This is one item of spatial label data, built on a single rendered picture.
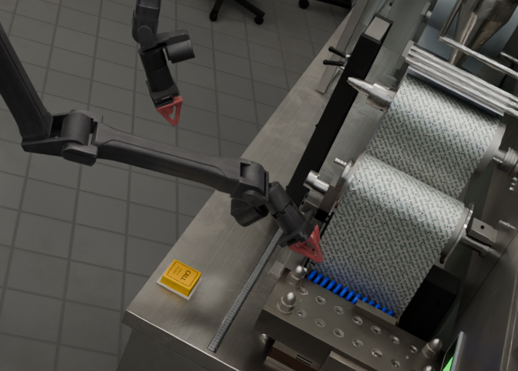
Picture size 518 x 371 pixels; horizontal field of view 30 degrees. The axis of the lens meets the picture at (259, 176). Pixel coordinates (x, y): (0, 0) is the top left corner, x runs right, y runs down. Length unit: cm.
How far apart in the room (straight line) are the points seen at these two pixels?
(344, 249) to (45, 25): 289
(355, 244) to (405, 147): 28
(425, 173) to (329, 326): 45
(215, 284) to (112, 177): 175
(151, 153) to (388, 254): 55
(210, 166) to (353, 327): 46
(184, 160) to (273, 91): 292
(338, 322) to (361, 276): 13
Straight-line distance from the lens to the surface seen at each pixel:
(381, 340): 210
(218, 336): 210
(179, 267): 218
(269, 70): 506
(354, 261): 213
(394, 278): 213
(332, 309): 210
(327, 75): 308
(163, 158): 198
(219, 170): 201
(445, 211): 205
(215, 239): 234
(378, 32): 231
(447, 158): 223
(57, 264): 346
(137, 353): 214
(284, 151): 275
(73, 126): 197
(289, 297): 201
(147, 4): 226
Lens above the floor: 233
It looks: 33 degrees down
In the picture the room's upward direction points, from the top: 25 degrees clockwise
